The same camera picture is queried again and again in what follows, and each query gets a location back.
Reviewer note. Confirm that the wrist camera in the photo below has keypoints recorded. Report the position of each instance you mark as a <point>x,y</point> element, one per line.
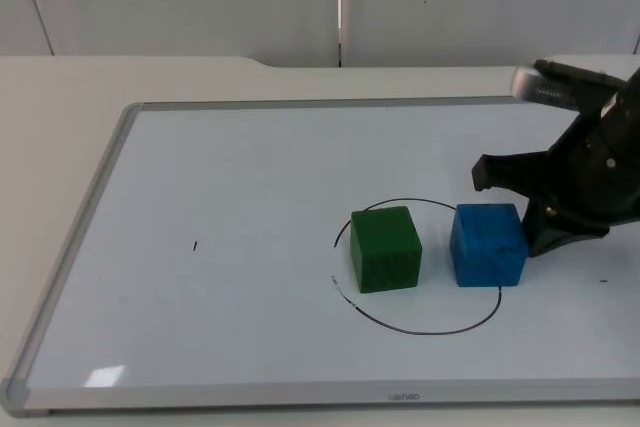
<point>547,84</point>

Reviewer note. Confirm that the green cube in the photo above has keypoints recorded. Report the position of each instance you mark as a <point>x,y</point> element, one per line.
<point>382,247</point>

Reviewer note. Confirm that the grey-framed whiteboard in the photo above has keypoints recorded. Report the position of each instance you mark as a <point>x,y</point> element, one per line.
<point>240,227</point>

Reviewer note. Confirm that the blue cube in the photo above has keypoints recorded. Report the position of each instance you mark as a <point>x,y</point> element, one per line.
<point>487,247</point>

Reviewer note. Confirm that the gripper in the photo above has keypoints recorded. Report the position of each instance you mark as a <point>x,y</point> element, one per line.
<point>605,172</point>

